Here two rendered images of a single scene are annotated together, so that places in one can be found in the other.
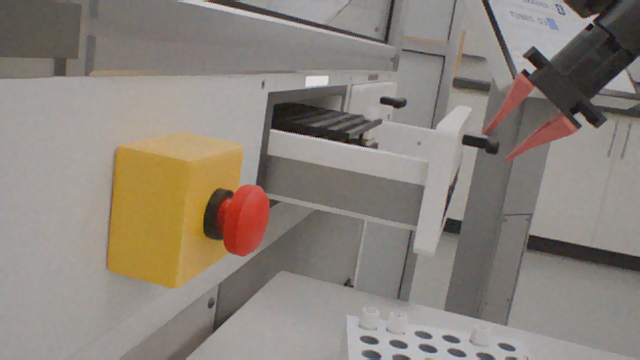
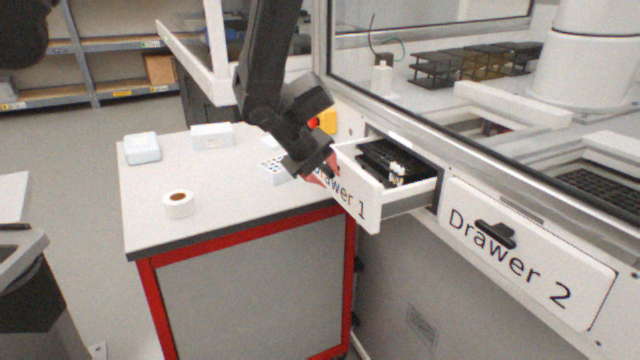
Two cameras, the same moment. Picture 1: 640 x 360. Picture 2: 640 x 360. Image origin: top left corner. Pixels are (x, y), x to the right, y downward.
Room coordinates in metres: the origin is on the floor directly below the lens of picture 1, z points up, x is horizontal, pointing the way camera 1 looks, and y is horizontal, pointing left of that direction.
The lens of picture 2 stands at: (1.15, -0.63, 1.28)
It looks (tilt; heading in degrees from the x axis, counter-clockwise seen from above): 30 degrees down; 140
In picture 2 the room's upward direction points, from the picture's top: straight up
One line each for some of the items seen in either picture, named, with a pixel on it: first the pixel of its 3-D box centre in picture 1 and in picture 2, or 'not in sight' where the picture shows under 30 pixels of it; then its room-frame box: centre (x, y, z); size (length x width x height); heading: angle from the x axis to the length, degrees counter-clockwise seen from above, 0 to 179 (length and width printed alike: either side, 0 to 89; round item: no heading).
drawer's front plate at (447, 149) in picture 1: (448, 166); (340, 178); (0.62, -0.13, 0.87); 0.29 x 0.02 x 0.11; 166
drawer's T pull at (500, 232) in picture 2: (392, 101); (499, 231); (0.96, -0.09, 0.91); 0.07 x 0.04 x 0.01; 166
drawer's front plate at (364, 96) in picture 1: (372, 119); (506, 242); (0.96, -0.06, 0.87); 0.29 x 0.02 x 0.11; 166
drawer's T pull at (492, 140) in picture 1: (480, 141); (329, 167); (0.62, -0.15, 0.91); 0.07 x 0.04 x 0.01; 166
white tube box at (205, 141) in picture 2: not in sight; (212, 135); (0.03, -0.15, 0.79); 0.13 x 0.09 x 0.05; 67
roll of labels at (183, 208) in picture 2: not in sight; (179, 203); (0.35, -0.39, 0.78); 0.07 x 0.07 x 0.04
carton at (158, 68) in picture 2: not in sight; (166, 67); (-3.18, 0.83, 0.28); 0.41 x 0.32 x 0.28; 79
